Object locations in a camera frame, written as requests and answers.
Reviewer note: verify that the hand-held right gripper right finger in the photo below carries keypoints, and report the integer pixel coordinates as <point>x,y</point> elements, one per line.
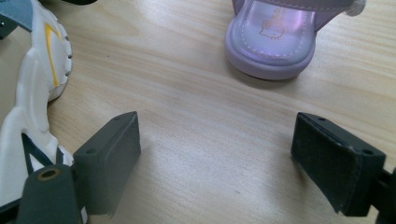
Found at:
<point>336,165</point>

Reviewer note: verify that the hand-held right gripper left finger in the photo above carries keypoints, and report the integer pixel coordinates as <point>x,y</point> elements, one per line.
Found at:
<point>106,165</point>

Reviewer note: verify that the pair of pink-white sneakers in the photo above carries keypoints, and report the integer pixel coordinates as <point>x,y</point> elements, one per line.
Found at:
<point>271,65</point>

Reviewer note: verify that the navy and white sneaker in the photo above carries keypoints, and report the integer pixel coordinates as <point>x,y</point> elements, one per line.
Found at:
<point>31,93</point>

